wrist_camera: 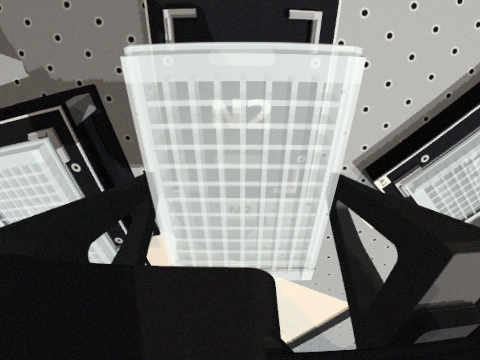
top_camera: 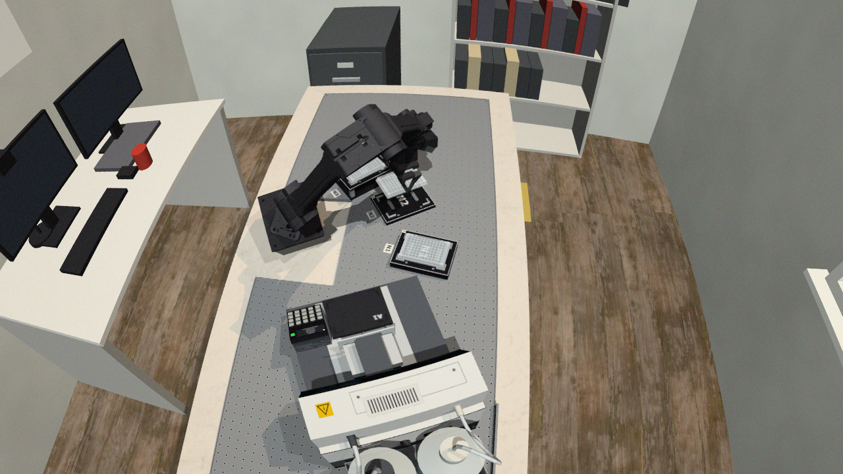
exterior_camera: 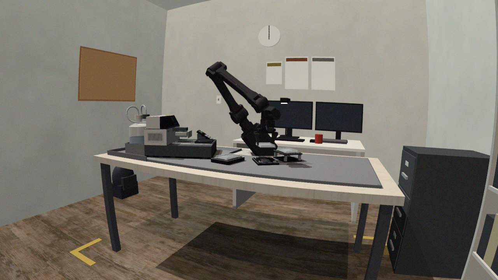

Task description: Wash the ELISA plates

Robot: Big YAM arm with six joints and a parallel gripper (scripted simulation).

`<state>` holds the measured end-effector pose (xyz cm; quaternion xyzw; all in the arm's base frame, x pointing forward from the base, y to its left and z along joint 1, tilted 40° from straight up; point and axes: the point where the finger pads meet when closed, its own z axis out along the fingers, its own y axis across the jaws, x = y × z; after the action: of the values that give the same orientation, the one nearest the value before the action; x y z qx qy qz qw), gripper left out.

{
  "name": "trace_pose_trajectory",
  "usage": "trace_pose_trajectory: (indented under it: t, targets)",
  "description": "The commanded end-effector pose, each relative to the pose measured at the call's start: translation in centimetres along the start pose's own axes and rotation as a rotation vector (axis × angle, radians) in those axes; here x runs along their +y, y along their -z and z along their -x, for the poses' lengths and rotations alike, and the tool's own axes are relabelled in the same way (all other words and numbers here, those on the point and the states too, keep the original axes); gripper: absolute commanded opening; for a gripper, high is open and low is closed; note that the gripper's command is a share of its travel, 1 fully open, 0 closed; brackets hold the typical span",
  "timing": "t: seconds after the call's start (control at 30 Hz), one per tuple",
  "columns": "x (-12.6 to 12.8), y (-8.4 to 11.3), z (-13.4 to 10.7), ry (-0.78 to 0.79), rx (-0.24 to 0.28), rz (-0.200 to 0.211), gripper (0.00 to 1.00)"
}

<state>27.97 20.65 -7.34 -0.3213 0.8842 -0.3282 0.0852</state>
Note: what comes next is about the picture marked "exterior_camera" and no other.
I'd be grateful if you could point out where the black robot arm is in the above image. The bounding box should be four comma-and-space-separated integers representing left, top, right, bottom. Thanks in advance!
205, 61, 281, 137

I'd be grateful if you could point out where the white plastic bottle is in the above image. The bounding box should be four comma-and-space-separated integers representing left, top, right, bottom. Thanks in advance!
129, 115, 146, 144

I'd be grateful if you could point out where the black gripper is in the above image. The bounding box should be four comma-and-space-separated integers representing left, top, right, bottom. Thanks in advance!
254, 128, 278, 146

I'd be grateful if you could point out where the dark grey raised edge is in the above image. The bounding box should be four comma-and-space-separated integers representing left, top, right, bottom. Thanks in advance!
107, 147, 147, 161

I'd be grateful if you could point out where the white multi-well plate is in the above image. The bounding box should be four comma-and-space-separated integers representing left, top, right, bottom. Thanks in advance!
258, 142, 276, 148
277, 148, 298, 153
216, 153, 240, 160

